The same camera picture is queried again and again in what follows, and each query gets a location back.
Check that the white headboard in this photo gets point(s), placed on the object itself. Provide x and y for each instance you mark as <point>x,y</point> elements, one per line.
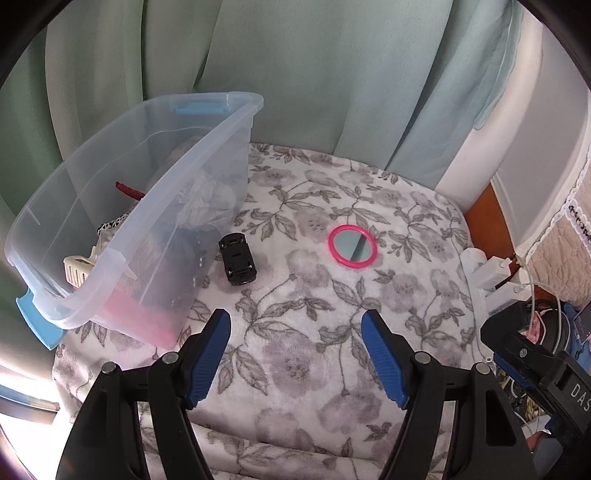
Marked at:
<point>531,175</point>

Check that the white power strip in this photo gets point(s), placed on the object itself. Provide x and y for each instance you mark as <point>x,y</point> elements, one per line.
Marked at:
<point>489,272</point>

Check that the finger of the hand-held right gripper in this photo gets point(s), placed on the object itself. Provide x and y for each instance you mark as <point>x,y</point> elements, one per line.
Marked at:
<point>512,330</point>
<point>512,369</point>

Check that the pink comb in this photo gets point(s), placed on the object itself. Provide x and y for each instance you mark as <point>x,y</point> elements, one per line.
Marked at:
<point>134,314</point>

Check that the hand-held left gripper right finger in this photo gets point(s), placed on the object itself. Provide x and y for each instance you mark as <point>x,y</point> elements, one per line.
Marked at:
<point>383,355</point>

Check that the clear plastic container blue latches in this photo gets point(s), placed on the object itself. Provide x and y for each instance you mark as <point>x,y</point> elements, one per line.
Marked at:
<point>69,184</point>

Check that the pink round mirror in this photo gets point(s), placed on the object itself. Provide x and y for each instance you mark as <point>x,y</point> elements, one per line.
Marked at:
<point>353,244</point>

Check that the black white spotted scrunchie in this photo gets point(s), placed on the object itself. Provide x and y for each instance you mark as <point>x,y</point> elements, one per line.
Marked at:
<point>108,226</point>

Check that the green curtain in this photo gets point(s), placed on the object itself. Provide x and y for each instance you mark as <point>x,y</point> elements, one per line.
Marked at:
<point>323,69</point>

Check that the white hair claw clip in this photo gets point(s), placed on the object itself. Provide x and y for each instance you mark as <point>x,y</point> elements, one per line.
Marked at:
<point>78,270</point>

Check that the wooden nightstand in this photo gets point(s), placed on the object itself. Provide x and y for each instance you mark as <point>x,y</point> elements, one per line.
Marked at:
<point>489,217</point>

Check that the beige quilted lace cover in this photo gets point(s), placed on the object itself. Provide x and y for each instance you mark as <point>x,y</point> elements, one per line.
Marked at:
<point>568,258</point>

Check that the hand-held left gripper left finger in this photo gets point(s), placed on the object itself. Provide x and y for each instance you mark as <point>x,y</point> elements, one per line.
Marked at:
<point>207,355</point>

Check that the dark red hair claw clip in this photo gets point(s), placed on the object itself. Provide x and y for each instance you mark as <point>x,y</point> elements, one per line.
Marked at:
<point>129,190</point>

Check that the grey floral blanket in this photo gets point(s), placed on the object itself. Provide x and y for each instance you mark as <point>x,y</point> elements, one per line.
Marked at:
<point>300,323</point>

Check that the smartphone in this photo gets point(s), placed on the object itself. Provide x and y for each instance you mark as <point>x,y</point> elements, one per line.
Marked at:
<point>584,323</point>

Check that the white paper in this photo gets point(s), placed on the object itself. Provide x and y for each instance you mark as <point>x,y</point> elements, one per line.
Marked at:
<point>207,194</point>

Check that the black toy car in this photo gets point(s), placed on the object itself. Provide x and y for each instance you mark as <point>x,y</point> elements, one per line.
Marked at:
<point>236,258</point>

